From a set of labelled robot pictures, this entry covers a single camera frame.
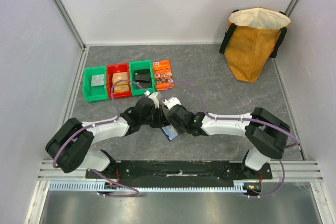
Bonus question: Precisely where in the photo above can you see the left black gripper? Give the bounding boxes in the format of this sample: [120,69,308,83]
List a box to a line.
[140,104,170,128]

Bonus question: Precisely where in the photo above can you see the blue card holder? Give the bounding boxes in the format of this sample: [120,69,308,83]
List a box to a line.
[161,125,180,142]

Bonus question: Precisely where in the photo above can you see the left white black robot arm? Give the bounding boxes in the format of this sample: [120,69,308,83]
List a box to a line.
[45,92,170,178]

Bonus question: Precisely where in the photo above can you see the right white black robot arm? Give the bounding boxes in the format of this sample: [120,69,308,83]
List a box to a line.
[167,104,290,179]

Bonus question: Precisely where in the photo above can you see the lower gold card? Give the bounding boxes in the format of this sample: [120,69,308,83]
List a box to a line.
[113,84,129,93]

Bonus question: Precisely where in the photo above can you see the silver card in bin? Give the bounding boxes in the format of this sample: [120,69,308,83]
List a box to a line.
[91,74,105,87]

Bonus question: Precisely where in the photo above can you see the orange blister pack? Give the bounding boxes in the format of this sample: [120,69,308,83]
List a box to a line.
[152,60,173,90]

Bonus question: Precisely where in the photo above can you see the right green bin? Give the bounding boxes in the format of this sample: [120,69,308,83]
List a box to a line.
[129,60,156,97]

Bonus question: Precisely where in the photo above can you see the green bin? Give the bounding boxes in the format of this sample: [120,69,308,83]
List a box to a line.
[129,60,156,97]
[82,66,109,102]

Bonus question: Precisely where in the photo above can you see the red bin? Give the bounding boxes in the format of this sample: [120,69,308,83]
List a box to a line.
[107,63,131,99]

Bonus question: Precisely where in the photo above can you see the left green bin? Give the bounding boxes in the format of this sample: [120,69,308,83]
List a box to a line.
[82,66,109,102]

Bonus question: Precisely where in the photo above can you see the yellow tote bag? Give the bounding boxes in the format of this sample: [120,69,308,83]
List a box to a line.
[219,7,291,83]

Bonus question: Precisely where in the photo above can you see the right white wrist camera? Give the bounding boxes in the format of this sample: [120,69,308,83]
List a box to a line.
[162,97,181,110]

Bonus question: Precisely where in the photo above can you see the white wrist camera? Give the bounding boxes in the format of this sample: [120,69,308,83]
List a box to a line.
[144,90,162,109]
[162,97,181,110]

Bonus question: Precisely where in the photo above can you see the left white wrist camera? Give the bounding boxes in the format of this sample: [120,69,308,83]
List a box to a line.
[144,90,162,109]

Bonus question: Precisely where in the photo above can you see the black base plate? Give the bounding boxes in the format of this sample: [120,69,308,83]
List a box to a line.
[100,161,272,180]

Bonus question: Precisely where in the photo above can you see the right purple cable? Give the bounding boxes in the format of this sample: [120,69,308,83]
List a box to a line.
[163,80,300,200]

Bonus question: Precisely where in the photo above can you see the aluminium frame rail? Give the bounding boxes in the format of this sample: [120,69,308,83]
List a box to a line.
[38,161,323,195]

